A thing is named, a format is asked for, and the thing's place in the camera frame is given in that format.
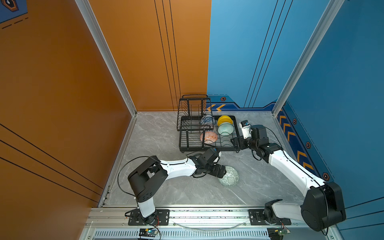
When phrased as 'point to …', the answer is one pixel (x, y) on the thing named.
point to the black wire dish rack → (199, 130)
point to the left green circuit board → (148, 232)
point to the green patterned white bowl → (231, 178)
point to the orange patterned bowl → (208, 137)
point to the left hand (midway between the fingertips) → (221, 170)
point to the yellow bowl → (224, 118)
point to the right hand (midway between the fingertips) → (238, 137)
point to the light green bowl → (225, 129)
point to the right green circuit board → (277, 233)
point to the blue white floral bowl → (207, 119)
